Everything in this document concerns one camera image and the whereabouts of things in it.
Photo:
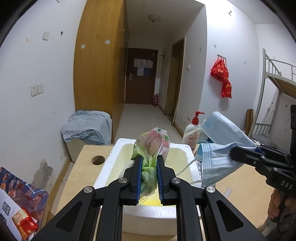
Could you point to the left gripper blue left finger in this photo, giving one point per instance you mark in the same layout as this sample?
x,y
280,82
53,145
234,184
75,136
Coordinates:
x,y
96,214

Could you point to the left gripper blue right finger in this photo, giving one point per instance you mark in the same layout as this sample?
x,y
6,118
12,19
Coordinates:
x,y
202,214

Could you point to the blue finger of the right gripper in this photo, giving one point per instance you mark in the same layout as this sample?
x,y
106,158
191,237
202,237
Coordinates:
x,y
251,158
273,153

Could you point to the blue surgical face mask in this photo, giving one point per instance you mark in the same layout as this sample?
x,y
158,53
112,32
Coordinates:
x,y
218,135

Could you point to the yellow foam fruit net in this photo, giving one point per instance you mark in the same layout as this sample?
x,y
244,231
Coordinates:
x,y
175,159

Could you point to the person's right hand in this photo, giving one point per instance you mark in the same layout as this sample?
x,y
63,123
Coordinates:
x,y
274,204

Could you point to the white lotion pump bottle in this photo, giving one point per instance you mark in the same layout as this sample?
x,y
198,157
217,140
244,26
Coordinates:
x,y
192,132

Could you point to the red orange snack bag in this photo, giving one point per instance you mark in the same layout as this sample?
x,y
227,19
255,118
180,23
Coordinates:
x,y
24,223

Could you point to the metal bunk bed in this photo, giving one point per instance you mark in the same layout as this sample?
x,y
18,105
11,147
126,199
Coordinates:
x,y
271,120

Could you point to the red hanging bags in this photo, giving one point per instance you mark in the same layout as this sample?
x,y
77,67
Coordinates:
x,y
220,72

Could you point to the blue grey cloth heap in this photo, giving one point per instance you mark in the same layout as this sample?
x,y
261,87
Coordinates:
x,y
91,126

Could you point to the white printed paper sheet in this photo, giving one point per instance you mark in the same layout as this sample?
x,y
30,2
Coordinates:
x,y
8,209

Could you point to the red fire extinguisher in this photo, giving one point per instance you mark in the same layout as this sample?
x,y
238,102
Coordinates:
x,y
156,100

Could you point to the dark brown entrance door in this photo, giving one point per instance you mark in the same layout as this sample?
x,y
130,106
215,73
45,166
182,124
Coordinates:
x,y
140,75

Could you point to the ceiling lamp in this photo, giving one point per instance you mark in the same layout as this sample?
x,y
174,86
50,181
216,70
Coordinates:
x,y
154,18

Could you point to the wooden wardrobe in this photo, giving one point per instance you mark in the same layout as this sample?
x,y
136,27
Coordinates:
x,y
100,59

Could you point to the side doorway frame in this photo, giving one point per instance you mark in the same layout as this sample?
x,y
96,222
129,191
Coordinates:
x,y
175,78

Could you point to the white wall switches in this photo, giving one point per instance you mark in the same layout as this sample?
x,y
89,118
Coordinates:
x,y
36,89

